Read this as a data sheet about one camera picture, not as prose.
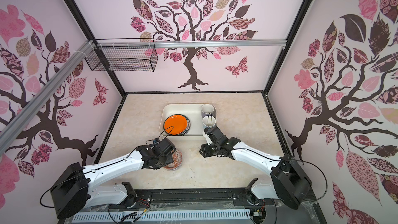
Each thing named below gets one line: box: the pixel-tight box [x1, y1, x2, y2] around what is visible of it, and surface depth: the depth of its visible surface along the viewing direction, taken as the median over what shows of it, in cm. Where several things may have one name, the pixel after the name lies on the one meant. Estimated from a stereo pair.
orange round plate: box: [163, 114, 188, 135], surface depth 100 cm
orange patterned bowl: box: [162, 149, 183, 172], surface depth 83 cm
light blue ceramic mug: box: [202, 115, 217, 129], surface depth 94 cm
